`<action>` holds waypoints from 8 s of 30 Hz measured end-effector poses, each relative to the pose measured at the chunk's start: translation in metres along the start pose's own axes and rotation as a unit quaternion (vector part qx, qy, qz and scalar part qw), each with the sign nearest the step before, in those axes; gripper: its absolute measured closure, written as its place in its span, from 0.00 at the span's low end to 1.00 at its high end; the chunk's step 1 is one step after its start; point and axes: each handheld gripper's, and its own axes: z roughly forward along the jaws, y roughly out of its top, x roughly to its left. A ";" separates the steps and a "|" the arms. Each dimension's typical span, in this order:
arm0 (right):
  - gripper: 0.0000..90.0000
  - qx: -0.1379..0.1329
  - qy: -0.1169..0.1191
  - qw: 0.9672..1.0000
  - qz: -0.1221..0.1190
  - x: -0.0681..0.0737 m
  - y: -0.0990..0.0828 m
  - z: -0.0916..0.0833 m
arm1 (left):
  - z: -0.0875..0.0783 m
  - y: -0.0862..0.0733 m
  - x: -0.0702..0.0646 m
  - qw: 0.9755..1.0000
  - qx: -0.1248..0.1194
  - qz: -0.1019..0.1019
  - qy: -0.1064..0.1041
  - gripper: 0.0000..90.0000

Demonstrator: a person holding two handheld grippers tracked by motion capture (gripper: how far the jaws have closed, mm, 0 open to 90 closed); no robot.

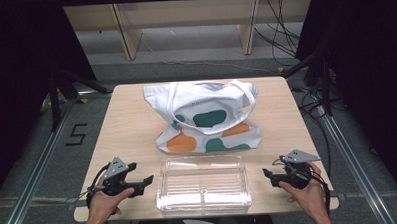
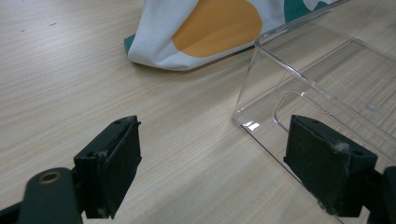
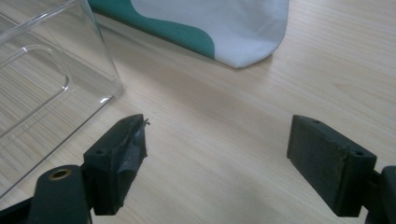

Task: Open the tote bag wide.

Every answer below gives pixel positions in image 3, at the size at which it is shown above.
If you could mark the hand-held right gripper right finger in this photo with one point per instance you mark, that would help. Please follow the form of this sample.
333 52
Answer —
323 161

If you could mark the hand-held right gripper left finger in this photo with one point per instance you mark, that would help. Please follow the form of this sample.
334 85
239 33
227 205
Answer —
109 168

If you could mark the clear plastic box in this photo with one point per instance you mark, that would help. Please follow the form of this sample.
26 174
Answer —
53 81

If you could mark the white and teal bag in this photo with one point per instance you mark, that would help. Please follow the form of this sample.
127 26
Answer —
224 28

